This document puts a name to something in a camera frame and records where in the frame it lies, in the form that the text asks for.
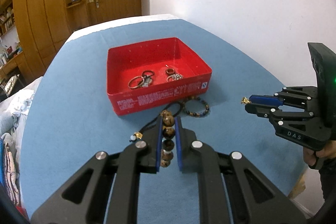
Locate black cord necklace gold pendant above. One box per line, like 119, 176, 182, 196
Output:
130, 99, 191, 142

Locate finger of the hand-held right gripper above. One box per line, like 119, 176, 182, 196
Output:
245, 103, 320, 125
249, 86, 320, 109

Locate person's right hand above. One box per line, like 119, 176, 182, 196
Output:
302, 139, 336, 175

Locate red rectangular box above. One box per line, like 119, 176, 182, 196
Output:
106, 37, 213, 116

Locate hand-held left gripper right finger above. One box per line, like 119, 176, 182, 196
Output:
176, 117, 308, 224

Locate wooden wardrobe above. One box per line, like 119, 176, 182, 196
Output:
0, 0, 91, 83

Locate chair with patterned cushion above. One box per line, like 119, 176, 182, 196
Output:
0, 74, 21, 96

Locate copper bangle ring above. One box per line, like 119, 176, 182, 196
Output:
128, 76, 144, 89

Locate striped folded clothes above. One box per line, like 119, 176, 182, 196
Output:
0, 133, 22, 210

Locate light blue bedding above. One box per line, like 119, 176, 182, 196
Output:
0, 76, 43, 141

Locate small dark bead bracelet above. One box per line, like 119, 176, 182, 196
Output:
183, 98, 210, 117

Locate large brown bead bracelet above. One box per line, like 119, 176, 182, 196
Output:
160, 109, 176, 168

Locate person's right forearm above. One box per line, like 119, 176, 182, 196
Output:
318, 161, 336, 210

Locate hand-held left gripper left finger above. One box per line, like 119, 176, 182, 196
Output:
31, 118, 162, 224

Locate wooden desk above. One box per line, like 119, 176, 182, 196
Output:
0, 50, 27, 83

